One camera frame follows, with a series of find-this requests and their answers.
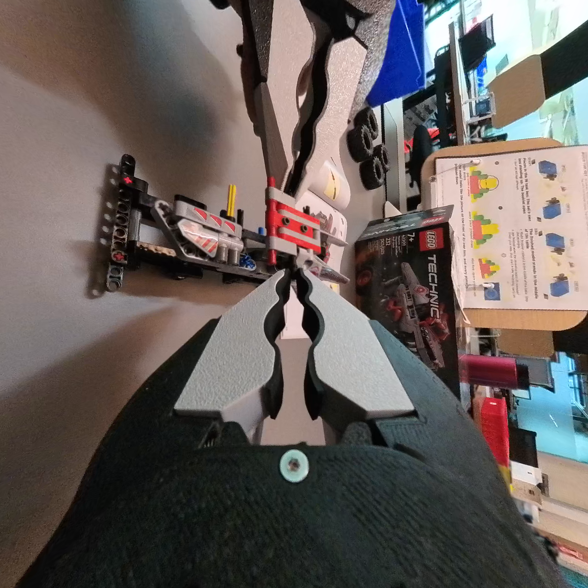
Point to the red grey brick truck model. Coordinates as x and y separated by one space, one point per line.
294 225

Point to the blue storage bin white label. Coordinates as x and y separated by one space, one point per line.
399 55

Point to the open building instruction booklet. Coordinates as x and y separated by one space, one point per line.
330 183

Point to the grey desk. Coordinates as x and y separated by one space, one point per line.
183 115

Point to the wooden sign board with paper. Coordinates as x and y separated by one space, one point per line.
505 229

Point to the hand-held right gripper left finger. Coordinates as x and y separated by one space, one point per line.
229 367

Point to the black toy set box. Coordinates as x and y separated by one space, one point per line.
404 275

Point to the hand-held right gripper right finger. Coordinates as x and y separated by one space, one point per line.
363 367

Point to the red plastic crate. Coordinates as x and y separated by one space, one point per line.
491 432

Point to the dark red bottle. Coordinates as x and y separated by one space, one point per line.
491 371

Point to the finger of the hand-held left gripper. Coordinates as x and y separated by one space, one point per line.
285 46
344 92

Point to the wooden board black band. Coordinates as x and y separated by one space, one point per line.
519 87

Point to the person's left hand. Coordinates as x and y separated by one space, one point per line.
305 82

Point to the black chair with orange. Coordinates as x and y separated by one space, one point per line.
420 151

